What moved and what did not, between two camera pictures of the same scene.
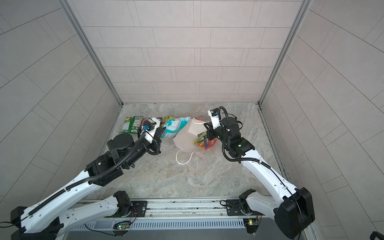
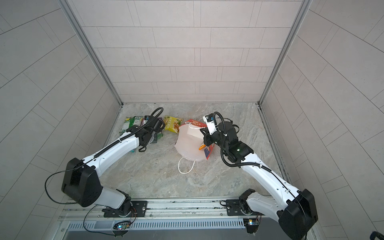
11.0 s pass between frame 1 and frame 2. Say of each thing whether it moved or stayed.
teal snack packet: moved
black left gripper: moved
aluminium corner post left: stayed
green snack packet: stayed
